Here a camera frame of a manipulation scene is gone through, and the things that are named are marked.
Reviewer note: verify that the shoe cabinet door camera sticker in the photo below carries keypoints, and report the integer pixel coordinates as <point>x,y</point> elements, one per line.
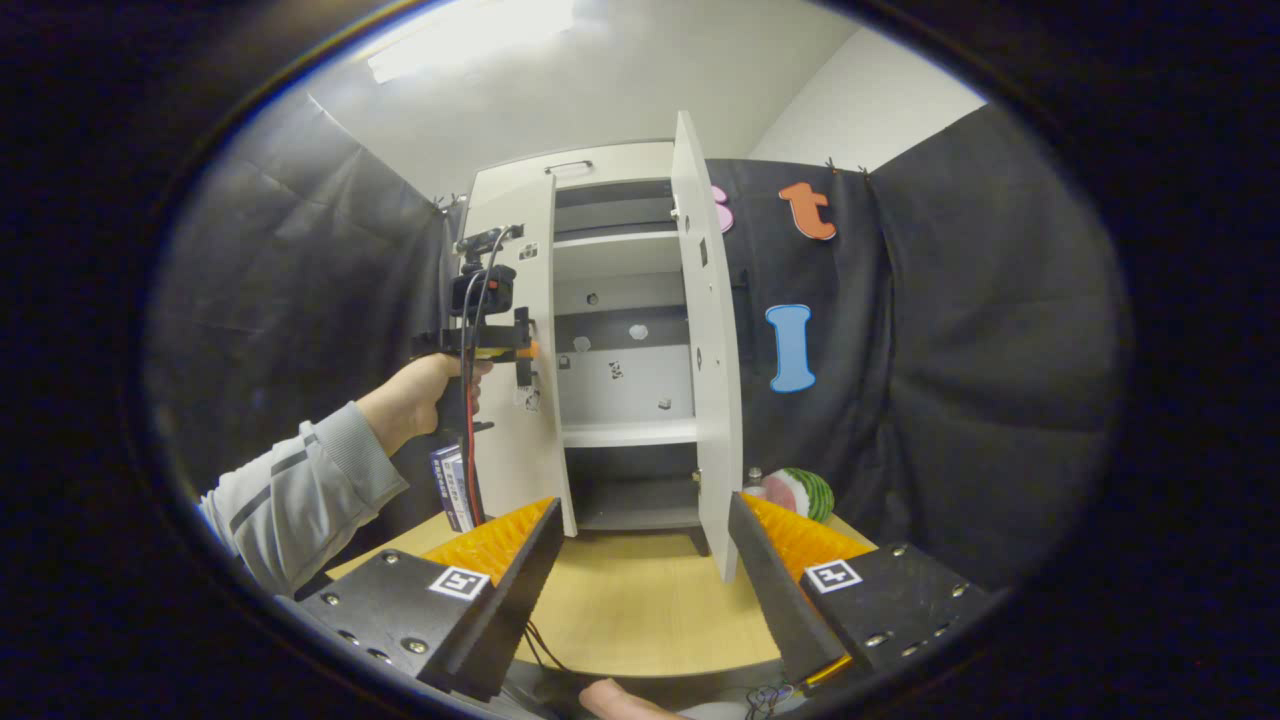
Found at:
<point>535,470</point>

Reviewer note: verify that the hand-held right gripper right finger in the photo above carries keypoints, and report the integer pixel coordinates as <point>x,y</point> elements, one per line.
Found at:
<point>775,600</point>

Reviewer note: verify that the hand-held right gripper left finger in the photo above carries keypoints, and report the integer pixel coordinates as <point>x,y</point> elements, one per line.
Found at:
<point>520,590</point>

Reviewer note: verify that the shoe cabinet door headphone sticker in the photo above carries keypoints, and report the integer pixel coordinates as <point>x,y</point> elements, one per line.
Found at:
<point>710,350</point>

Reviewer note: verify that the watermelon slice toy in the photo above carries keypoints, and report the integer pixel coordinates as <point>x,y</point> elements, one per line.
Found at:
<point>800,493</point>

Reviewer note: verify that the black backdrop cloth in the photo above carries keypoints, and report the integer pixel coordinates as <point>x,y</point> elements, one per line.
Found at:
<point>950,350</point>

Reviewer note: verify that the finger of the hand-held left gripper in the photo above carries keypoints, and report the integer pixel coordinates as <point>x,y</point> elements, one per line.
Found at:
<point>522,345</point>

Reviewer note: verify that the white double-door shoe cabinet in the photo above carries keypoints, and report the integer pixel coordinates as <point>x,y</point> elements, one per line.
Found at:
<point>615,255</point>

